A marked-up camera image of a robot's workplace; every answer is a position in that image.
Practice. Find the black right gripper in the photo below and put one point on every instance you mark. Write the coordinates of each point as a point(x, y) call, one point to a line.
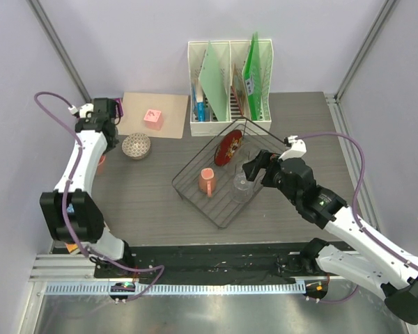
point(260, 161)

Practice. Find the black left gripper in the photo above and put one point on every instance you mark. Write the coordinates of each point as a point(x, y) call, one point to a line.
point(111, 145)

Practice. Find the brown patterned ceramic bowl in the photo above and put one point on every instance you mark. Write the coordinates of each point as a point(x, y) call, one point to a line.
point(136, 146)

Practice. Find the pink plastic tumbler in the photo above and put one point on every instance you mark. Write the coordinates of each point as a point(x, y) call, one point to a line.
point(101, 165)

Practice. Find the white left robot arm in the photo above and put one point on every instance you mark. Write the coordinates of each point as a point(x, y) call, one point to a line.
point(87, 229)

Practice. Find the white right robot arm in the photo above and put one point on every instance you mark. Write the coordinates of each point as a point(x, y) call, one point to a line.
point(381, 267)

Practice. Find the purple paperback book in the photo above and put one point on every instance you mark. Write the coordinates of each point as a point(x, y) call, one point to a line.
point(119, 107)

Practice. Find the red floral lacquer plate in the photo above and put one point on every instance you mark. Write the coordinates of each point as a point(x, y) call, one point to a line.
point(227, 147)

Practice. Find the pink ceramic mug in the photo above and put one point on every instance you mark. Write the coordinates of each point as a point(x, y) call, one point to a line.
point(207, 181)

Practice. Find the pink cube block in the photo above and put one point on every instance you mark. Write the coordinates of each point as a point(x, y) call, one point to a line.
point(153, 119)

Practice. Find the illustrated book in organizer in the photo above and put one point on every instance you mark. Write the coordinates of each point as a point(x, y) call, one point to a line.
point(238, 89)

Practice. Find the brown cardboard sheet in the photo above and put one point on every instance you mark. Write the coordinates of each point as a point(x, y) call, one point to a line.
point(135, 106)

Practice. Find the blue booklet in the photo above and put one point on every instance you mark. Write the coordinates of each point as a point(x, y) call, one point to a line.
point(198, 99)

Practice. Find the white file organizer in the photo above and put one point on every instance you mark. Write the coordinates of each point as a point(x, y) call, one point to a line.
point(238, 51)

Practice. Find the bright green mesh folder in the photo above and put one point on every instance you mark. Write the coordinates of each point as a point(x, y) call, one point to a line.
point(252, 78)

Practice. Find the light green folder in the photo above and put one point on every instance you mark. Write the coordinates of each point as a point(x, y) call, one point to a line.
point(214, 76)

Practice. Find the blue Jane Eyre book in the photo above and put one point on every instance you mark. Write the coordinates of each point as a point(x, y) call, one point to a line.
point(71, 248)

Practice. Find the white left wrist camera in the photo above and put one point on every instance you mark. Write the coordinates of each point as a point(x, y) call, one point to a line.
point(82, 111)

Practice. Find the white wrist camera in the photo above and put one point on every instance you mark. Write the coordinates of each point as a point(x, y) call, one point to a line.
point(82, 111)
point(296, 148)

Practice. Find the black wire dish rack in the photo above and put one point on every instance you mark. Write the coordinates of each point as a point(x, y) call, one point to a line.
point(220, 209)

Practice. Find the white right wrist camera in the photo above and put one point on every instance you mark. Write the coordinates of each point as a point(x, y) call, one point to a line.
point(296, 148)

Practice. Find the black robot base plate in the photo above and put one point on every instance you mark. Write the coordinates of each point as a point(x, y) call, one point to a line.
point(229, 264)

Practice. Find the white slotted cable duct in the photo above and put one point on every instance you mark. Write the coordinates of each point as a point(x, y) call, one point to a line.
point(126, 288)

